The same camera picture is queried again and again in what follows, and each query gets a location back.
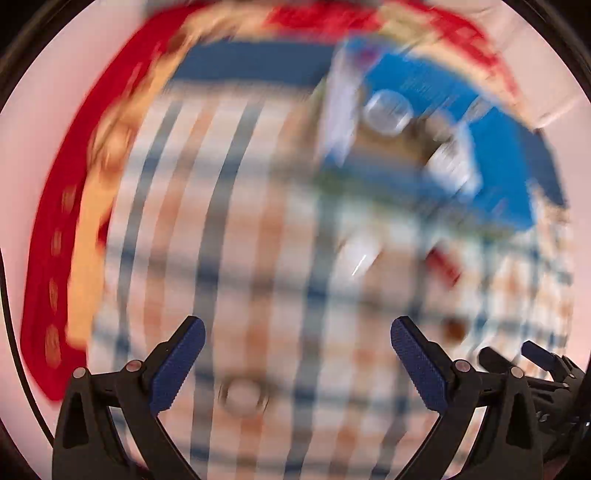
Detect white cream jar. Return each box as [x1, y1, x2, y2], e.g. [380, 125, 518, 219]
[425, 140, 482, 198]

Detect black cable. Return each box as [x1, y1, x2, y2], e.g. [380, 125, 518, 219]
[0, 248, 56, 448]

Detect brown walnut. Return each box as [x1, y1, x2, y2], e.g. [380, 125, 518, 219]
[442, 318, 468, 345]

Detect red small box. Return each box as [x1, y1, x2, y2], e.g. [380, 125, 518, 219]
[425, 245, 462, 288]

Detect red rose floral blanket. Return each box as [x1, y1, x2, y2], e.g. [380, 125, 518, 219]
[20, 1, 524, 403]

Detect blue plaid quilt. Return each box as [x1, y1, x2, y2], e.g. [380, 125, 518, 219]
[87, 39, 572, 479]

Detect blue cardboard box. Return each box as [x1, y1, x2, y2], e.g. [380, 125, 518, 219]
[318, 36, 545, 232]

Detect white earbuds case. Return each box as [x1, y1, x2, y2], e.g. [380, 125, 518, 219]
[335, 232, 383, 281]

